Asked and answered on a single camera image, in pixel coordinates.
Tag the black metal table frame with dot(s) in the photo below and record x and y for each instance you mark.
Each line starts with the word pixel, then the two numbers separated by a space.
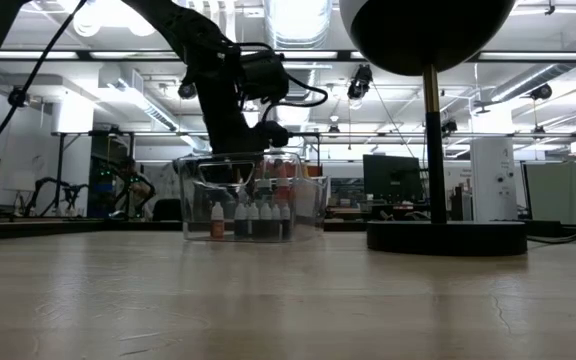
pixel 93 226

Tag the person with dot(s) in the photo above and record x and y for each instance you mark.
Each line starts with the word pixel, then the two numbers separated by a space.
pixel 135 192

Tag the black robot rig frame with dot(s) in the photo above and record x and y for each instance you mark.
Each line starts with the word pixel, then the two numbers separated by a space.
pixel 60 175

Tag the silver ventilation duct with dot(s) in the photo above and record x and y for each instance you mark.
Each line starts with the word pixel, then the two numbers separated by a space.
pixel 295 25

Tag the clear plastic bin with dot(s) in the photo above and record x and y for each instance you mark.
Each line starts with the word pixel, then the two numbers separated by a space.
pixel 193 200

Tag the white globe lamp black base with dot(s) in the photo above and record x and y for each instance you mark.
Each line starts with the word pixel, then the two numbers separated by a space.
pixel 443 240

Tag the white cabinet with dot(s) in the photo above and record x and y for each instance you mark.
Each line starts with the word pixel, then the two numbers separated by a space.
pixel 493 180

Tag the black office chair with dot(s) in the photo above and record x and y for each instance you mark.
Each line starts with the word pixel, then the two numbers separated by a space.
pixel 167 211

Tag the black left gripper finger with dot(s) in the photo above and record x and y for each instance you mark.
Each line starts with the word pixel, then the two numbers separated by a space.
pixel 247 175
pixel 218 172

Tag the black ceiling camera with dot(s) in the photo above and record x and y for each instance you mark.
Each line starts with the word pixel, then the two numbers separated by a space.
pixel 17 97
pixel 359 84
pixel 540 92
pixel 186 91

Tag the black background robot arm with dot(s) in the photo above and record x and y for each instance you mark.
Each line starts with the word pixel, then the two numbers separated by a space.
pixel 58 187

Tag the black monitor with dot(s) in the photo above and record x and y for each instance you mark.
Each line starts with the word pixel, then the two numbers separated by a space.
pixel 392 177

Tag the small red dropper bottle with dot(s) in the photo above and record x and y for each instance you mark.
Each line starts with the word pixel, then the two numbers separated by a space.
pixel 217 225

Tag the grey partition panel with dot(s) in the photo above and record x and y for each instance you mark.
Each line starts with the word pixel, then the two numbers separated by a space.
pixel 568 192

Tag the small white-capped dropper bottle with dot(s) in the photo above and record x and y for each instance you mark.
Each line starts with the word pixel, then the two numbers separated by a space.
pixel 240 222
pixel 253 222
pixel 266 222

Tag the large red food coloring bottle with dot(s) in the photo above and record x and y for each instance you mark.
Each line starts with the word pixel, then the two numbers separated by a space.
pixel 282 187

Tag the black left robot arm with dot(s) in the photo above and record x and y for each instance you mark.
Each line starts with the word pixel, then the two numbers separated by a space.
pixel 203 45

